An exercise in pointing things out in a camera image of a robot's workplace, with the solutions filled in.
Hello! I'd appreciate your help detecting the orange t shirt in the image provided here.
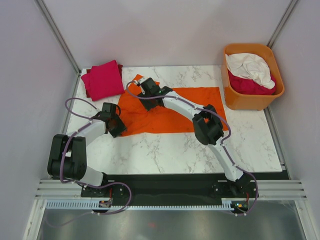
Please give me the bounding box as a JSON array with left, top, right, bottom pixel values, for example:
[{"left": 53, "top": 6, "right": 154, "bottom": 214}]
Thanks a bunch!
[{"left": 117, "top": 87, "right": 226, "bottom": 137}]

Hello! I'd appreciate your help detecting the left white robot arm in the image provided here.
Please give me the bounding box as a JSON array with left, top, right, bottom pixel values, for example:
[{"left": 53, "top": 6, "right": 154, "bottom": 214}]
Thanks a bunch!
[{"left": 47, "top": 102, "right": 127, "bottom": 197}]

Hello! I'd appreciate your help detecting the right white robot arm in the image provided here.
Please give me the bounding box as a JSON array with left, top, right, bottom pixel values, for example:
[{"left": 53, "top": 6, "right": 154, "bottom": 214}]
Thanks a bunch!
[{"left": 134, "top": 77, "right": 250, "bottom": 197}]

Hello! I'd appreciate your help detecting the folded pink t shirt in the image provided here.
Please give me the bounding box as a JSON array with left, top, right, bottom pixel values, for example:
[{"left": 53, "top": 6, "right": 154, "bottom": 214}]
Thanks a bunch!
[{"left": 80, "top": 59, "right": 125, "bottom": 102}]

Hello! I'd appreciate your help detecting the crimson t shirt in basket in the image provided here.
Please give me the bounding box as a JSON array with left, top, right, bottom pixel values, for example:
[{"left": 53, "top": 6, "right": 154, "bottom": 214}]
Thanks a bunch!
[{"left": 228, "top": 70, "right": 276, "bottom": 95}]

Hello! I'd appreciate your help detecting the orange plastic basket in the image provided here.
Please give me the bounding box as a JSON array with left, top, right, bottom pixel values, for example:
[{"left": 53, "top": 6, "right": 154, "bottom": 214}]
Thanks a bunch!
[{"left": 220, "top": 43, "right": 285, "bottom": 111}]

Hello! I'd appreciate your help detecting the white t shirt in basket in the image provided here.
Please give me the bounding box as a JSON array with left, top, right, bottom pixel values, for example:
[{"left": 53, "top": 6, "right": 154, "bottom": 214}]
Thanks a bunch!
[{"left": 225, "top": 53, "right": 276, "bottom": 90}]

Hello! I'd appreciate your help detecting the aluminium rail frame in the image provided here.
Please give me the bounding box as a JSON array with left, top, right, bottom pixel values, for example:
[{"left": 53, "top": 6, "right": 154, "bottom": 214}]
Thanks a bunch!
[{"left": 35, "top": 180, "right": 307, "bottom": 201}]

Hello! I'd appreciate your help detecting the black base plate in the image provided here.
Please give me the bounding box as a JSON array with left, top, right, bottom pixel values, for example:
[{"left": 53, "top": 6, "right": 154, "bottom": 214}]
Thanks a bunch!
[{"left": 81, "top": 173, "right": 259, "bottom": 207}]

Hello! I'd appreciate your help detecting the white slotted cable duct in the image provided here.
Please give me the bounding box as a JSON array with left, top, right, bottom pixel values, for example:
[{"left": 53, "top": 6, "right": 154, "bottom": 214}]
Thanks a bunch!
[{"left": 46, "top": 199, "right": 234, "bottom": 211}]

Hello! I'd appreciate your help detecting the left corner aluminium post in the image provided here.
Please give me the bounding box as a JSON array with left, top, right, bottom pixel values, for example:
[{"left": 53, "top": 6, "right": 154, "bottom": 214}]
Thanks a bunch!
[{"left": 34, "top": 0, "right": 81, "bottom": 75}]

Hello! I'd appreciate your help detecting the corner aluminium post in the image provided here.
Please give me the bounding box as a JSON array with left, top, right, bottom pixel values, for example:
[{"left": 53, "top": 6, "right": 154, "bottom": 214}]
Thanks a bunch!
[
  {"left": 34, "top": 0, "right": 81, "bottom": 75},
  {"left": 266, "top": 0, "right": 300, "bottom": 49}
]

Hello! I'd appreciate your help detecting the right corner aluminium post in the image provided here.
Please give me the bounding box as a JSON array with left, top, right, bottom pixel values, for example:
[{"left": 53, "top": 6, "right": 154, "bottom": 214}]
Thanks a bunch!
[{"left": 266, "top": 0, "right": 300, "bottom": 49}]

